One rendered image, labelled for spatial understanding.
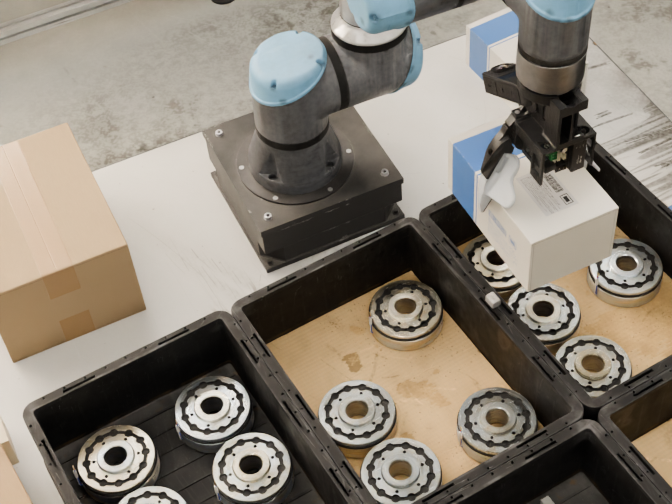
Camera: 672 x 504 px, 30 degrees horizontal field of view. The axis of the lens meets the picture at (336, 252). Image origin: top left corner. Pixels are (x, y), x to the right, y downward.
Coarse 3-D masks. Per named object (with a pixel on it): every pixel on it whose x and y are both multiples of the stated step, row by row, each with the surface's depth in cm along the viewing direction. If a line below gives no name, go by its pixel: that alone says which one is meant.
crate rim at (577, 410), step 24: (360, 240) 174; (432, 240) 174; (312, 264) 172; (456, 264) 170; (264, 288) 170; (240, 312) 168; (264, 360) 162; (528, 360) 160; (288, 384) 159; (552, 384) 157; (576, 408) 154; (552, 432) 152; (336, 456) 152; (504, 456) 151; (360, 480) 150; (456, 480) 149
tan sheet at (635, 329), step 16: (576, 272) 181; (576, 288) 179; (592, 304) 177; (608, 304) 177; (656, 304) 176; (592, 320) 175; (608, 320) 175; (624, 320) 175; (640, 320) 175; (656, 320) 174; (608, 336) 173; (624, 336) 173; (640, 336) 173; (656, 336) 173; (640, 352) 171; (656, 352) 171; (640, 368) 169
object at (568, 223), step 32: (480, 128) 158; (448, 160) 160; (480, 160) 154; (544, 192) 150; (576, 192) 150; (480, 224) 158; (512, 224) 148; (544, 224) 147; (576, 224) 147; (608, 224) 150; (512, 256) 152; (544, 256) 148; (576, 256) 151; (608, 256) 155
